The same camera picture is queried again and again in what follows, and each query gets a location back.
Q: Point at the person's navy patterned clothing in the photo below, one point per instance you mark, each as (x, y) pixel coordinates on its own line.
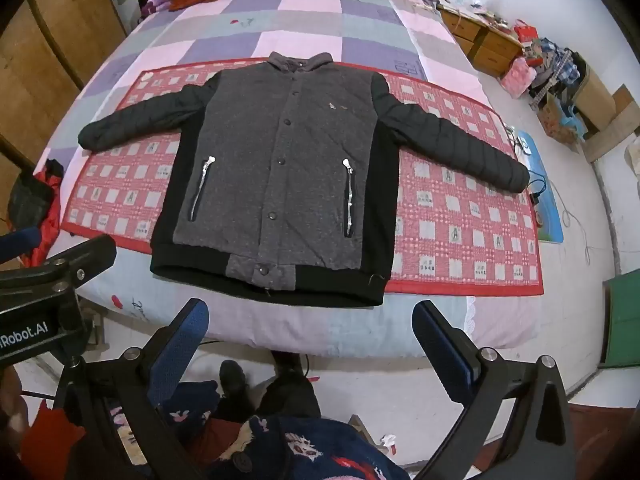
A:
(310, 450)

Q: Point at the blue floor mat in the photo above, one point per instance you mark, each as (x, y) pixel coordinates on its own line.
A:
(545, 195)

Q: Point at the cardboard box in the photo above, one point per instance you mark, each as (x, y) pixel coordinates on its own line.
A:
(595, 95)

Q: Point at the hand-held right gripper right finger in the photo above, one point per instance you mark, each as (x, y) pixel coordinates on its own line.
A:
(440, 345)

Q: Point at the wooden wardrobe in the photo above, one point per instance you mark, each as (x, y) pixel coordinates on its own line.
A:
(50, 25)

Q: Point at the person's dark legs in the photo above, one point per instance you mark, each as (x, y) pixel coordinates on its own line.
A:
(270, 390)

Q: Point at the wooden bedside cabinet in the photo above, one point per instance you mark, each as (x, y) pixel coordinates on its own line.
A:
(480, 35)

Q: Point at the red tape piece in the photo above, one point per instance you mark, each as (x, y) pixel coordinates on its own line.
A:
(52, 427)

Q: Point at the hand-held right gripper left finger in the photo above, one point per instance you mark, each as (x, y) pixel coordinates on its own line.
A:
(184, 340)

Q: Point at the grey and black jacket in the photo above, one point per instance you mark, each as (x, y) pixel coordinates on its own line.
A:
(280, 170)

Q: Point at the pink bag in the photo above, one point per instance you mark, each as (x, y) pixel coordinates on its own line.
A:
(518, 77)

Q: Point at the red patterned mat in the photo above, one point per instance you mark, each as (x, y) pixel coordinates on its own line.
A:
(450, 200)

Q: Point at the pile of plaid clothes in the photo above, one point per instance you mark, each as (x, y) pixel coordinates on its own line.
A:
(555, 67)

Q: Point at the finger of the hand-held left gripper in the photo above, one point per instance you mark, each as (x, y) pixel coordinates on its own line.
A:
(75, 260)
(20, 242)

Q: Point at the red and black jacket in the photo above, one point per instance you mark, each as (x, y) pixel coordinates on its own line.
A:
(37, 210)

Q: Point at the checkered bed quilt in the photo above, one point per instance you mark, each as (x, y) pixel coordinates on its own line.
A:
(310, 15)

